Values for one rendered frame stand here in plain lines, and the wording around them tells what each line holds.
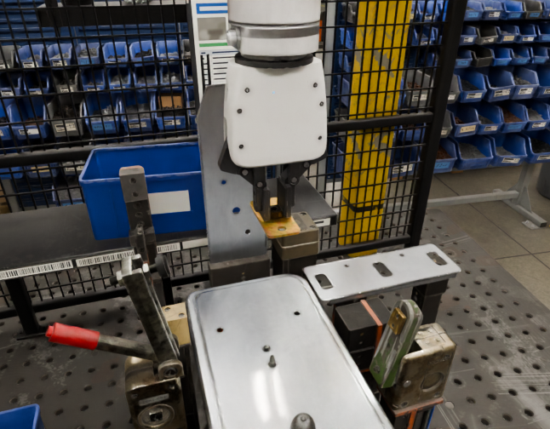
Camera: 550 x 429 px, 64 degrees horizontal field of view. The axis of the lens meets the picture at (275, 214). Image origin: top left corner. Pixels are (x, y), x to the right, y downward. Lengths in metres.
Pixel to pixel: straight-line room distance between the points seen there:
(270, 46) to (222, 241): 0.50
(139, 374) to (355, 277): 0.42
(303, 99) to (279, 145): 0.05
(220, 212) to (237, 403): 0.34
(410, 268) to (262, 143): 0.52
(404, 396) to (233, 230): 0.40
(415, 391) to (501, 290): 0.75
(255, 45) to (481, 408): 0.89
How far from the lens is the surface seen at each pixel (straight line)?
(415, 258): 0.91
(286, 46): 0.40
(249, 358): 0.68
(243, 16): 0.41
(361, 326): 0.76
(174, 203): 0.87
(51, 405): 1.10
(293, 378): 0.65
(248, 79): 0.41
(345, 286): 0.81
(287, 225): 0.49
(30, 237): 1.00
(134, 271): 0.50
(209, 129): 0.73
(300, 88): 0.43
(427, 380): 0.72
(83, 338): 0.57
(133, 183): 0.78
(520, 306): 1.37
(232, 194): 0.79
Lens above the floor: 1.51
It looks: 30 degrees down
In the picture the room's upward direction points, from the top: straight up
